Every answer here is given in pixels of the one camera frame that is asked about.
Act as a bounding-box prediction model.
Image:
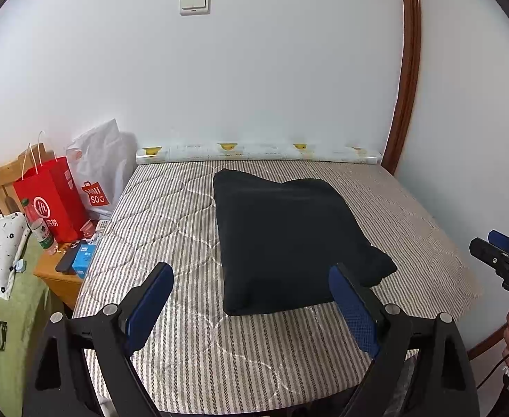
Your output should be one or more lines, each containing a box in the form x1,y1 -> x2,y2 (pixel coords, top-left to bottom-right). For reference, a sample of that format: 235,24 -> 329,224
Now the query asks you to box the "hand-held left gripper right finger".
329,263 -> 481,417

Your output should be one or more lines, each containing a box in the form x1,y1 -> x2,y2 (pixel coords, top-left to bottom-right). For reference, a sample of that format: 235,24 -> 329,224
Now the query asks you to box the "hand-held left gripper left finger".
22,262 -> 175,417

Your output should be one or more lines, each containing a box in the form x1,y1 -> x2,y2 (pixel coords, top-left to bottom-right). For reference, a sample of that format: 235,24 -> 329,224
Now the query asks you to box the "black sweatshirt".
213,169 -> 398,316

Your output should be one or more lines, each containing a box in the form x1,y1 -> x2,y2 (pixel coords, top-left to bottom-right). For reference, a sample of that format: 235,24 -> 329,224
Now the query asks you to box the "brown wooden baseboard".
467,329 -> 509,359

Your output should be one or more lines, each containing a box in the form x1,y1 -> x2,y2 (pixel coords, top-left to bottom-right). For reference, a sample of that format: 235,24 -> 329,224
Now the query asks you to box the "blue box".
72,243 -> 99,279

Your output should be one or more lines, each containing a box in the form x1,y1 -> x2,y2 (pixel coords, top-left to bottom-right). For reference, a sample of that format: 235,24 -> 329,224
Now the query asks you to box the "striped quilted mattress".
71,160 -> 483,413

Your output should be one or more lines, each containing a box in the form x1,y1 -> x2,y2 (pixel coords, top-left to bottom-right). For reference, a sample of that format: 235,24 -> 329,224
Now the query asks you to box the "wooden nightstand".
34,241 -> 96,311

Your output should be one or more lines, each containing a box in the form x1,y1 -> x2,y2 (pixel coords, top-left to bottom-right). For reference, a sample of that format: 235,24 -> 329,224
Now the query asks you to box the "black phone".
55,240 -> 88,275

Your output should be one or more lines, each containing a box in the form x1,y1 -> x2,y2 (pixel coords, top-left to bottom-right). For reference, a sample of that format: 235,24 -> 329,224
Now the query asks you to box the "plastic water bottle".
21,199 -> 59,255

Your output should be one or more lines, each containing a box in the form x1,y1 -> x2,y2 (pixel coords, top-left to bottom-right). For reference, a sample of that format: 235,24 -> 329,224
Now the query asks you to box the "red paper shopping bag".
13,130 -> 91,244

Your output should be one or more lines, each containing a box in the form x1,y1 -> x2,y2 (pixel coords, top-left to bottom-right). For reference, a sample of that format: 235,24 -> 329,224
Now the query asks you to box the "white plastic shopping bag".
65,118 -> 136,220

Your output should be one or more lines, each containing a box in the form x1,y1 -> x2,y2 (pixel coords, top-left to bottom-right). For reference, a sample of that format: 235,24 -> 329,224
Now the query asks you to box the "white floral pillow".
0,212 -> 33,300

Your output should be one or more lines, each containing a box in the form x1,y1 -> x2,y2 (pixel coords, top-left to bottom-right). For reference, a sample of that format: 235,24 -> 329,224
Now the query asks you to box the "rolled white printed paper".
135,142 -> 383,166

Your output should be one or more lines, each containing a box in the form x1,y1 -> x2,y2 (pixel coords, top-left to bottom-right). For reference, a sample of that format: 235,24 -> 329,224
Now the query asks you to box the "black cable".
476,343 -> 509,389

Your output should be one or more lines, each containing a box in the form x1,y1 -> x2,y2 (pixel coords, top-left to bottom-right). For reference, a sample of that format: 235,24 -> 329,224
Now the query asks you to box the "brown wooden door frame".
382,0 -> 422,177

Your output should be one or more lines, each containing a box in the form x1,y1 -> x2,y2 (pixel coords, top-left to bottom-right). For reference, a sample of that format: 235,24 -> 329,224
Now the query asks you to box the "white wall light switch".
180,0 -> 212,16

